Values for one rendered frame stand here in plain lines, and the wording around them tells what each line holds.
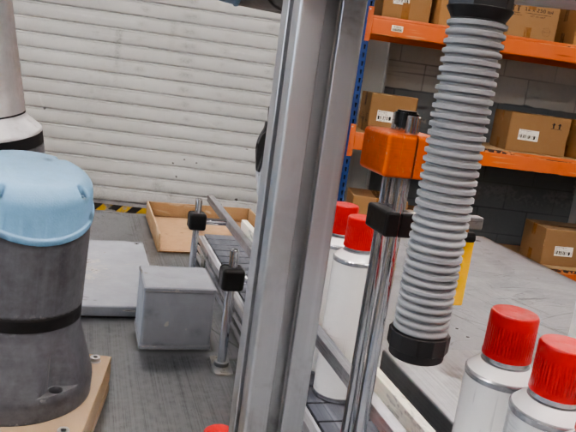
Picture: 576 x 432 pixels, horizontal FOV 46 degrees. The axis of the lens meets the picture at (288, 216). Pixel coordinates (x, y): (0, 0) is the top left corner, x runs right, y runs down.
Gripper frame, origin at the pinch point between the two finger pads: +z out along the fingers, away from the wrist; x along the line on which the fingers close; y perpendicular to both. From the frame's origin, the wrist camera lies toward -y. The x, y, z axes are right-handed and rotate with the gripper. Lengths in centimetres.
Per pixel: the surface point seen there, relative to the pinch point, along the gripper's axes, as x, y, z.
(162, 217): -9, -69, 20
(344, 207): -0.5, 24.1, -4.6
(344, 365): -4.2, 38.8, 7.6
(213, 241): -3.2, -32.8, 15.5
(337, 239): -0.8, 24.2, -0.9
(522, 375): 0, 58, -1
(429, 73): 212, -363, -32
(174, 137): 34, -387, 37
